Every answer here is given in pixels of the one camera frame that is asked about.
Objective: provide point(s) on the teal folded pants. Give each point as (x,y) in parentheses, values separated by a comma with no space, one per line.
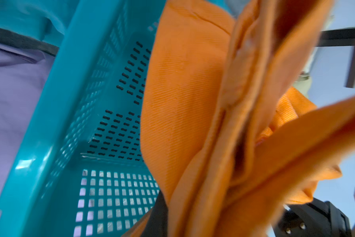
(43,20)

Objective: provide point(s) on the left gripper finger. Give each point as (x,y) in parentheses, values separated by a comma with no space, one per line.
(157,224)

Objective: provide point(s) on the orange pants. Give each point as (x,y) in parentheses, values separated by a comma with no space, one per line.
(225,134)

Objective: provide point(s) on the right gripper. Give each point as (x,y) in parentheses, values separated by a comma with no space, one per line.
(313,219)

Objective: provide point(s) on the brown wooden tiered stand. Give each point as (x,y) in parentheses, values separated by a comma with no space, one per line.
(338,38)

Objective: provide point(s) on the purple pants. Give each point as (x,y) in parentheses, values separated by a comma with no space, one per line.
(23,74)

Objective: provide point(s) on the teal plastic basket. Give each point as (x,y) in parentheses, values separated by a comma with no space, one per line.
(79,171)

